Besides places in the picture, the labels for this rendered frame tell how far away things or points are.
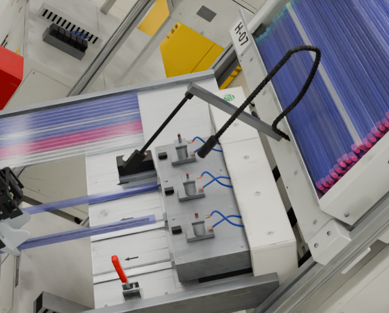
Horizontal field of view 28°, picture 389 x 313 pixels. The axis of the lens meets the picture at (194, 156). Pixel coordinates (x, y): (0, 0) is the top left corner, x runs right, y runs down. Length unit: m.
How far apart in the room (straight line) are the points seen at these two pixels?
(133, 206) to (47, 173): 1.48
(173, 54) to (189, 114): 2.98
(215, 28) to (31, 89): 0.68
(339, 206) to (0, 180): 0.55
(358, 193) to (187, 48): 3.55
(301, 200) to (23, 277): 0.81
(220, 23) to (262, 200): 1.37
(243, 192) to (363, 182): 0.28
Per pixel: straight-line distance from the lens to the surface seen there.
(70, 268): 2.05
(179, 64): 4.81
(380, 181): 1.27
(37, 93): 2.83
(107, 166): 1.70
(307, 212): 1.37
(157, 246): 1.50
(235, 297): 1.41
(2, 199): 1.29
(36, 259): 2.01
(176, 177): 1.54
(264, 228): 1.39
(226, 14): 2.72
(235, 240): 1.40
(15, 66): 2.30
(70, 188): 3.10
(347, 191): 1.26
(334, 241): 1.30
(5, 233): 1.35
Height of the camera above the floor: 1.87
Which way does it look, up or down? 25 degrees down
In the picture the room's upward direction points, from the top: 41 degrees clockwise
